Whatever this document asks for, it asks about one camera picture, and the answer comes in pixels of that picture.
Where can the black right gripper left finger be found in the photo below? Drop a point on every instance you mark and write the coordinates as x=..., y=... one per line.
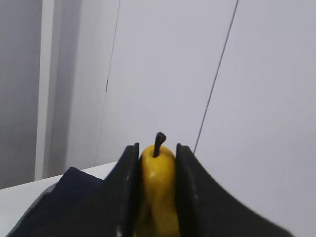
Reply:
x=108, y=211

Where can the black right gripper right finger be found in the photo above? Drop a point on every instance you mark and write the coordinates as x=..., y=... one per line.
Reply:
x=206, y=209

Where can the yellow pear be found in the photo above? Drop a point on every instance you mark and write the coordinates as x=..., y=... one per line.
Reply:
x=157, y=215

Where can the navy blue lunch bag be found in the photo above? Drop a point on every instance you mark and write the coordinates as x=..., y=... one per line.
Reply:
x=55, y=200

